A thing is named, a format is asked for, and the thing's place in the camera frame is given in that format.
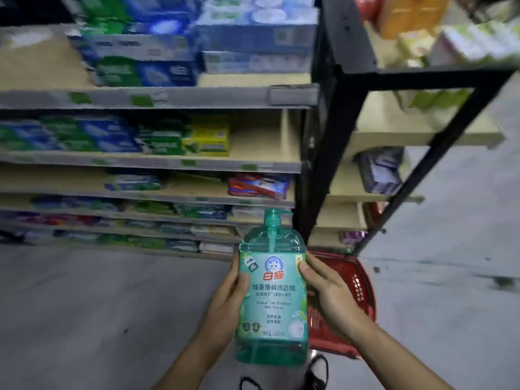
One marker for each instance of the row of white green packs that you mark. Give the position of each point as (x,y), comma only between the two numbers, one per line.
(475,42)

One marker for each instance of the person's right hand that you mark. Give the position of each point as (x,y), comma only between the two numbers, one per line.
(337,304)

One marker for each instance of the row of blue green boxes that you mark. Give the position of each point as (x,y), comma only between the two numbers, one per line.
(69,136)

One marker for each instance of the stack of green blue boxes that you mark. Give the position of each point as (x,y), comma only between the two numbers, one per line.
(134,48)

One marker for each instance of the orange carton box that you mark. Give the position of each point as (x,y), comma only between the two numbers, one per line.
(414,14)

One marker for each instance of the rows of mixed small boxes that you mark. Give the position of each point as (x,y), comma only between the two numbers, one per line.
(195,211)

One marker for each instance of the stack of green flat boxes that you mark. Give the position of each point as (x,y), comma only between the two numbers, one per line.
(160,142)

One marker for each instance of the purple white carton pack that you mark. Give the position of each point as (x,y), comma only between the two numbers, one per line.
(380,170)

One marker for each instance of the pink purple small pack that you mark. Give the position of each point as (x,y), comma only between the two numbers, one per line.
(352,238)

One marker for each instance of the green white soft pack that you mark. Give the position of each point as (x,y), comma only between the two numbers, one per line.
(424,100)
(454,98)

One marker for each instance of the wooden shelf rack black frame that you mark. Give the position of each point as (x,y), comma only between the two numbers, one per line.
(349,44)

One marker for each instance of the wooden shelf unit grey edge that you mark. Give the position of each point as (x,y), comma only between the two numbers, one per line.
(40,64)

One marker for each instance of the blue green flat box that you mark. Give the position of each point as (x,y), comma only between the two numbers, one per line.
(134,182)

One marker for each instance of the red small pack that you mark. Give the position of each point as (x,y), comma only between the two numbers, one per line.
(374,215)

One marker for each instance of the red blue packet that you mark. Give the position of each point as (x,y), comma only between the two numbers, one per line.
(260,186)

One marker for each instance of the teal green detergent bottle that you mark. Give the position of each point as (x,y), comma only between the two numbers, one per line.
(272,312)

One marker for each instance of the yellow green flat box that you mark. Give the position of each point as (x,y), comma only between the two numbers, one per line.
(207,142)

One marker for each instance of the pale yellow box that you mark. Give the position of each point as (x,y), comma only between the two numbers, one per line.
(416,42)

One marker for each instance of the red shopping basket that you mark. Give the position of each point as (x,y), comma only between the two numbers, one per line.
(367,296)

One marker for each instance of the stack of blue white boxes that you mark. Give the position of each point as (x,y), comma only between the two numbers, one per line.
(256,40)

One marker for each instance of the person's left hand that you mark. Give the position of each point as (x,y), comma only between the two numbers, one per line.
(221,316)

